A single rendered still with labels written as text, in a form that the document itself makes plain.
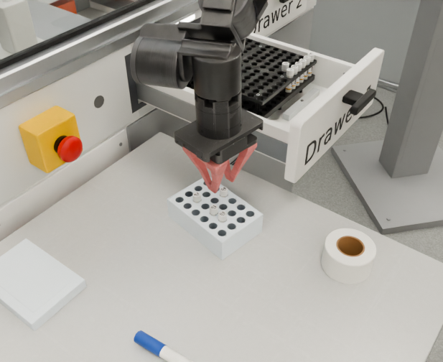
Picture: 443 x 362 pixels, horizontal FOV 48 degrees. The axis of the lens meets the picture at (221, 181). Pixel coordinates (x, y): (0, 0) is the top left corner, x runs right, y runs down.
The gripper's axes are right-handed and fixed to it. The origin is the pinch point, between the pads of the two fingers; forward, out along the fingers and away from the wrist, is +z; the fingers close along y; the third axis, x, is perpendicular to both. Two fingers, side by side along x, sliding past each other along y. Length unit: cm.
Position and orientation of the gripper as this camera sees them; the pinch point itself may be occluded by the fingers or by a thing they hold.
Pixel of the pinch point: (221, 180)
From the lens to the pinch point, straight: 69.5
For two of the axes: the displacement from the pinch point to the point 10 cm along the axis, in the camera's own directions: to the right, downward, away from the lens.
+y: -7.3, 4.6, -5.0
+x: 6.8, 4.6, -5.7
